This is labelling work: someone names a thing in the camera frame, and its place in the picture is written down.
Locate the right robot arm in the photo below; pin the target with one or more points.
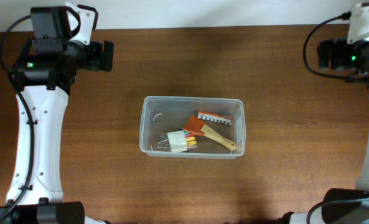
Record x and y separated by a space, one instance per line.
343 205

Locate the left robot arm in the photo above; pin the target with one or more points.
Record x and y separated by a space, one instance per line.
41 77

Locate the clear plastic container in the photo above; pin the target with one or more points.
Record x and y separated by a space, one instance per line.
164 114

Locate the orange bit holder strip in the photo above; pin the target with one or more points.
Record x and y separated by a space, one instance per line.
214 117

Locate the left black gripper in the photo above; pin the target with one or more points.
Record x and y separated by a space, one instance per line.
99 61

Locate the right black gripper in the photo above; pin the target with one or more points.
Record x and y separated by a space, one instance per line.
338 60

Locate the orange scraper wooden handle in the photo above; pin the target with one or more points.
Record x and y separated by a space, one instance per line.
198 127

